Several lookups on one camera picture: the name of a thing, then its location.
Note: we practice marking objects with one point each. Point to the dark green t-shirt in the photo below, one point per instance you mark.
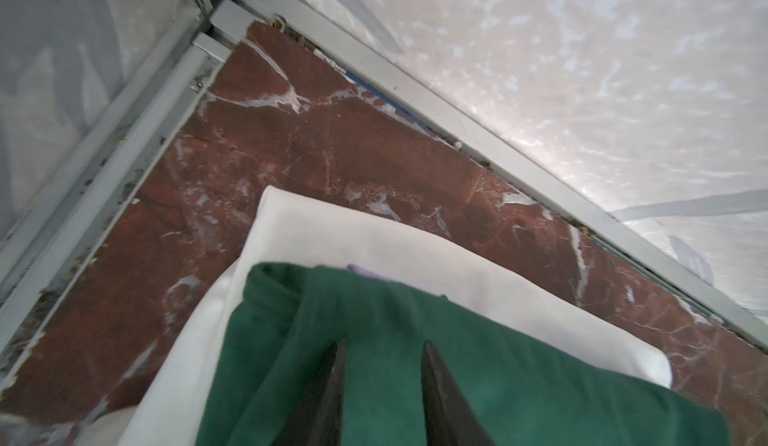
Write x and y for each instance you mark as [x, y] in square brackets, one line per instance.
[522, 391]

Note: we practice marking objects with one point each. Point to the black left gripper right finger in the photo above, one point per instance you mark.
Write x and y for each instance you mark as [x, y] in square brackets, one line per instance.
[449, 418]

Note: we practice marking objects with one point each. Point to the white folded t-shirt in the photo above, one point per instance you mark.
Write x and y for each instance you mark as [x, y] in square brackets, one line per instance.
[308, 232]

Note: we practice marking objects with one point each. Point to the purple folded t-shirt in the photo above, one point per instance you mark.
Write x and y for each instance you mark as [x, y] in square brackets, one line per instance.
[366, 272]

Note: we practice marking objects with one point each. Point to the aluminium frame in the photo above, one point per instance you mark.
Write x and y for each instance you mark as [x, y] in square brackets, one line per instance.
[52, 243]

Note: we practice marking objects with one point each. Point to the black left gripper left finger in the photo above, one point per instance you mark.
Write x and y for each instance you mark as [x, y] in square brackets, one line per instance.
[318, 416]

